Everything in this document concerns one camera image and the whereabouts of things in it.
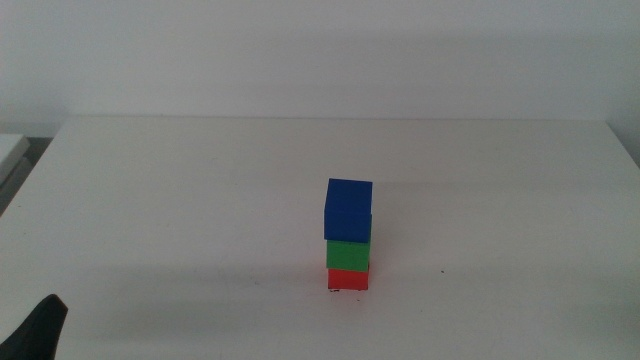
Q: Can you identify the red cube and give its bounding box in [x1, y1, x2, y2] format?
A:
[327, 267, 372, 293]

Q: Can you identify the green cube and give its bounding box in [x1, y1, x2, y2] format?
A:
[325, 238, 373, 273]

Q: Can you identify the blue cube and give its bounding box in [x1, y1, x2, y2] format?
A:
[323, 177, 375, 245]

